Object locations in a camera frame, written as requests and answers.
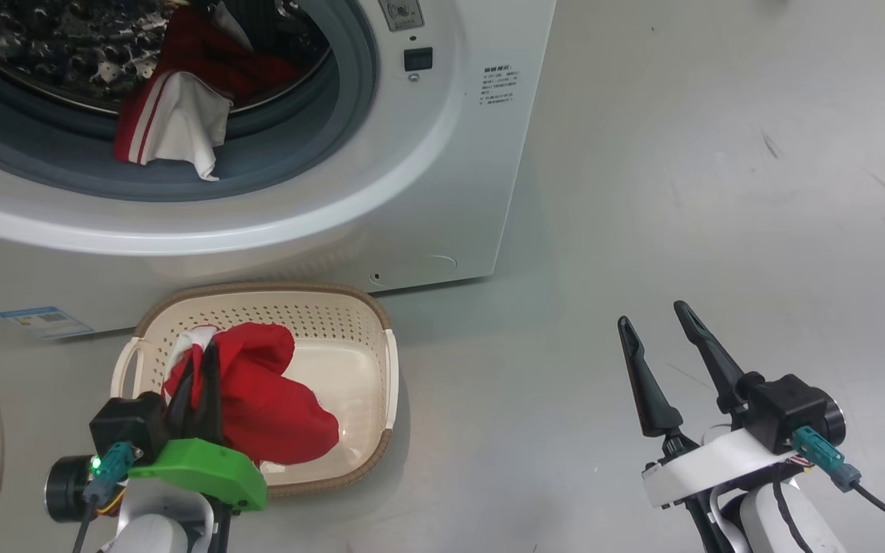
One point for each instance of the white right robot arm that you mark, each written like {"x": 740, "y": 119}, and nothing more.
{"x": 811, "y": 522}

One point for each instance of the red garment with white stripes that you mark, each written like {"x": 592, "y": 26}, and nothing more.
{"x": 181, "y": 115}

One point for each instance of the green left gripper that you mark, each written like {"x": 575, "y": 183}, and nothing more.
{"x": 208, "y": 465}

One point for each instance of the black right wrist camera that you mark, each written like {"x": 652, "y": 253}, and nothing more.
{"x": 788, "y": 407}

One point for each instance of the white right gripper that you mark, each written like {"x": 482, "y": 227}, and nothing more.
{"x": 711, "y": 465}

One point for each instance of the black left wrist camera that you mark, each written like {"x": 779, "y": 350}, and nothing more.
{"x": 124, "y": 422}

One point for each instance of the white front-load washing machine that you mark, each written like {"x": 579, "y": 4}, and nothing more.
{"x": 450, "y": 192}

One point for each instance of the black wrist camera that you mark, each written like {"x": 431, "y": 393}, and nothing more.
{"x": 124, "y": 422}
{"x": 788, "y": 407}

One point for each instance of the blue energy label sticker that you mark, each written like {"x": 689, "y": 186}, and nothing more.
{"x": 44, "y": 322}

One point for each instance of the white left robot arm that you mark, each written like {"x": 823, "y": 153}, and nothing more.
{"x": 158, "y": 530}

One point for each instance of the cream perforated laundry basket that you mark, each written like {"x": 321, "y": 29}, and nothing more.
{"x": 335, "y": 361}

